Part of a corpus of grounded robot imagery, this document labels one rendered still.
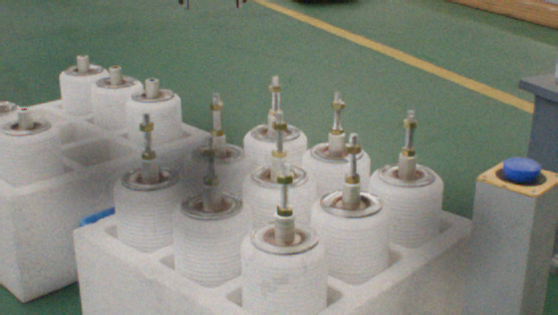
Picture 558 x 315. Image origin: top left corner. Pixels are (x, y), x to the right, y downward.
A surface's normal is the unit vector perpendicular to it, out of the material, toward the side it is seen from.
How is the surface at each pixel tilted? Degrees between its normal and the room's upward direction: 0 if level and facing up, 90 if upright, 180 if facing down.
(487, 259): 90
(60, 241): 90
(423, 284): 90
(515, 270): 90
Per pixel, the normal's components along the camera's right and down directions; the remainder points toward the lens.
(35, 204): 0.69, 0.27
